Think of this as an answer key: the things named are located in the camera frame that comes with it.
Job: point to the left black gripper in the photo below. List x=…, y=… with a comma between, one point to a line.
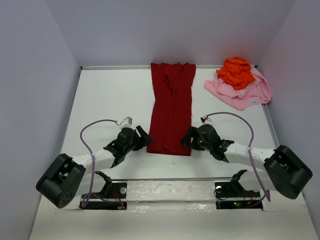
x=137, y=137

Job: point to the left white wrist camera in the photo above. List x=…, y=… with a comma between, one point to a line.
x=125, y=123

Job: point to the orange t shirt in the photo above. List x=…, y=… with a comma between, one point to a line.
x=236, y=72

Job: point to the right side metal rail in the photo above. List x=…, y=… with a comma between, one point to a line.
x=273, y=125

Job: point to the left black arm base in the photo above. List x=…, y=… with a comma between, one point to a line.
x=112, y=197

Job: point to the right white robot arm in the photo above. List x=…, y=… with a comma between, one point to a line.
x=258, y=178

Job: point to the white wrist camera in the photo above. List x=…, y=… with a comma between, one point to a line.
x=206, y=120
x=125, y=123

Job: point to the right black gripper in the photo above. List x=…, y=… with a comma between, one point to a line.
x=194, y=137

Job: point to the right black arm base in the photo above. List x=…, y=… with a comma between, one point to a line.
x=232, y=196

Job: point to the front metal rail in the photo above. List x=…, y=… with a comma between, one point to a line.
x=175, y=179

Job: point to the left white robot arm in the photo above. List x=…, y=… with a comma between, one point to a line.
x=71, y=176

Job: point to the pink t shirt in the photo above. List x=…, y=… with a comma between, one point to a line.
x=256, y=93

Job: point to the dark red t shirt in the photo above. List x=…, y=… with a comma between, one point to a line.
x=172, y=111

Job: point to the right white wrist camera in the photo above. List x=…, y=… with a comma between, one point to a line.
x=206, y=120

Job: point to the metal rail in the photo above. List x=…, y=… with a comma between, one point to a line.
x=175, y=179
x=273, y=125

